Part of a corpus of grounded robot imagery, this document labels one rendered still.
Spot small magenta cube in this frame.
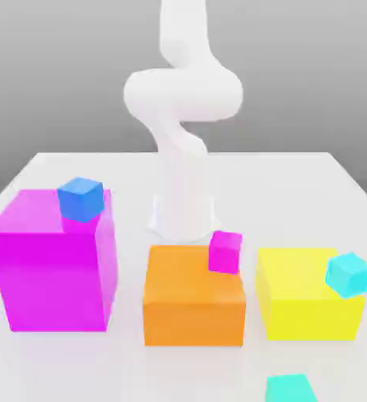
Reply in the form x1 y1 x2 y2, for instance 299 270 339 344
207 230 244 276

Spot small blue cube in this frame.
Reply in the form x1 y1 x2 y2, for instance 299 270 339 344
56 176 105 225

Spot small cyan cube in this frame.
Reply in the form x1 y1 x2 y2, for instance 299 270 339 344
324 251 367 300

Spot small turquoise cube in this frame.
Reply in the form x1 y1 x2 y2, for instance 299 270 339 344
263 373 318 402

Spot large orange box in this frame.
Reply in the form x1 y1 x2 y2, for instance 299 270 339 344
141 244 247 348

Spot large yellow box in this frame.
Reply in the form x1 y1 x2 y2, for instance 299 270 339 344
254 247 367 342

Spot large magenta box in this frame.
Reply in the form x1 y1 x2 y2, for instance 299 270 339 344
0 188 119 333

